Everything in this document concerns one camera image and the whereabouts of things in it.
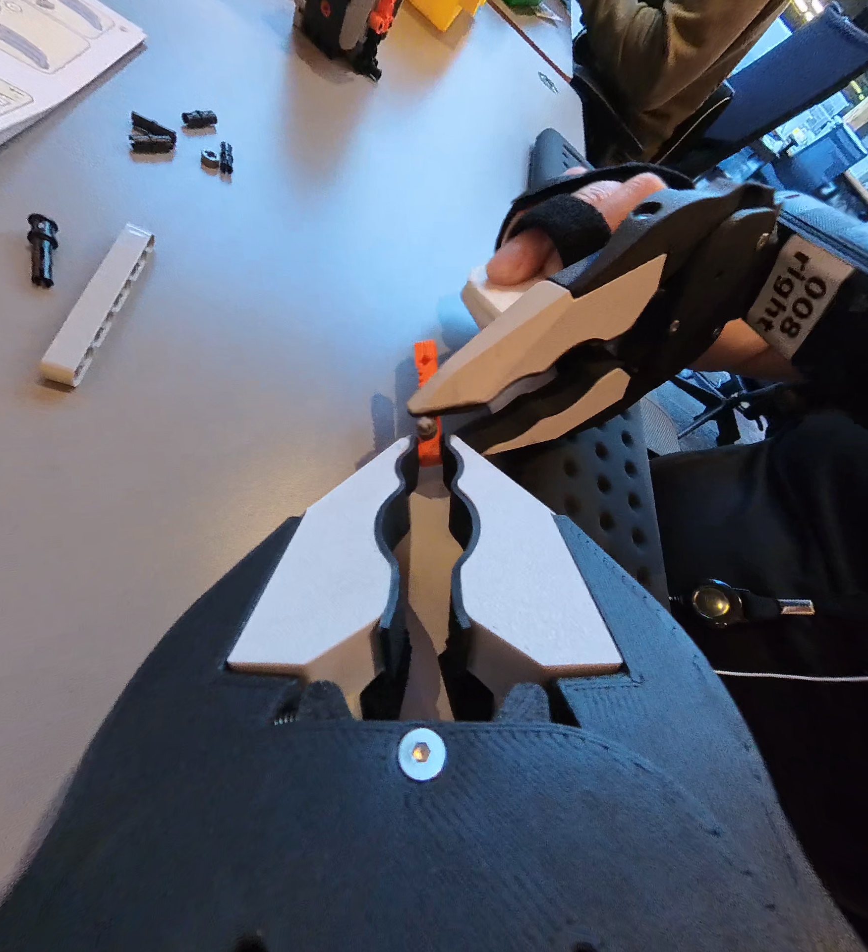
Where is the person's right forearm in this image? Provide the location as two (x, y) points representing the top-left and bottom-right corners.
(690, 316), (803, 384)

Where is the thin white cord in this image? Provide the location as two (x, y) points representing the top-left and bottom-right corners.
(715, 668), (868, 684)

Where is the yellow plastic bin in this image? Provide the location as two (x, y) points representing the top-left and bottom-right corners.
(407, 0), (488, 32)

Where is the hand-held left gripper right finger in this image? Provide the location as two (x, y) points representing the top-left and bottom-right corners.
(445, 435), (624, 679)

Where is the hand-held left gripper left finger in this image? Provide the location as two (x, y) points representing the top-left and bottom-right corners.
(227, 437), (414, 679)

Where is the person's right hand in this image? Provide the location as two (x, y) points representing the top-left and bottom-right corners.
(489, 171), (667, 289)

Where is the orange building piece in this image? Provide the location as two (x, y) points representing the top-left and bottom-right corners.
(413, 340), (444, 467)

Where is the badge reel clip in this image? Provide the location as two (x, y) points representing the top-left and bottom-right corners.
(670, 579), (816, 627)

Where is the black angled connector piece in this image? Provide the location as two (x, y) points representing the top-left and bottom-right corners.
(128, 111), (179, 155)

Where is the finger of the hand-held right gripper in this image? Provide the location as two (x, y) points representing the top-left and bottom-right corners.
(407, 253), (670, 419)
(477, 366), (634, 456)

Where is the long black axle pin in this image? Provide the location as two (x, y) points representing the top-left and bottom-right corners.
(26, 213), (60, 289)

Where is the grey building beam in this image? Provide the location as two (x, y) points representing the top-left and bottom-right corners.
(40, 222), (157, 389)

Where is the grey desk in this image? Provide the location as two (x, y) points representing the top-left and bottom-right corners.
(0, 0), (589, 952)

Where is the instruction booklet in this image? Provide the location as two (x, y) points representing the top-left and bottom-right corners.
(0, 0), (148, 174)

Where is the black grey toy vehicle model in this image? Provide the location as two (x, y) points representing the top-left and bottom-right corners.
(292, 0), (406, 80)

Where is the person's black clothing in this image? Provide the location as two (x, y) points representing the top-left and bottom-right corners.
(648, 408), (868, 952)

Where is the blue chair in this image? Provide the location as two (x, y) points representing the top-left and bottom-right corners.
(690, 0), (868, 161)

